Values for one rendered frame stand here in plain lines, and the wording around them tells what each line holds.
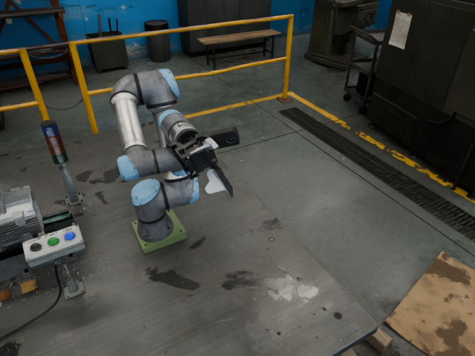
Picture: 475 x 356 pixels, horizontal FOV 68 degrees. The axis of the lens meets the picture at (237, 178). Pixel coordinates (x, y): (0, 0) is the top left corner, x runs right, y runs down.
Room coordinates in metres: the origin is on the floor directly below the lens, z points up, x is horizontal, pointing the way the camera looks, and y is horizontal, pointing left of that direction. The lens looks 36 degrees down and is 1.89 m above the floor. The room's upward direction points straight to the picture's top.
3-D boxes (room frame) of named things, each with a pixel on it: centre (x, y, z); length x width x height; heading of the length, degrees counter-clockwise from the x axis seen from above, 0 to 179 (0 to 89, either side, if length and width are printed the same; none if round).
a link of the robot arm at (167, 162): (0.91, 0.19, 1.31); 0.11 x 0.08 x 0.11; 109
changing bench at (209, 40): (6.02, -0.05, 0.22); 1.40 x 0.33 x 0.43; 117
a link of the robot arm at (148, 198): (1.10, 0.35, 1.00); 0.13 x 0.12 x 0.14; 109
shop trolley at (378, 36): (4.26, -1.79, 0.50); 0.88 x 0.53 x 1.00; 102
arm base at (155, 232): (1.10, 0.35, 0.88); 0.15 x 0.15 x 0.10
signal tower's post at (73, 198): (1.33, 0.79, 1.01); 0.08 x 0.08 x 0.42; 30
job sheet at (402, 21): (3.54, -1.54, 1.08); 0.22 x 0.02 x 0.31; 19
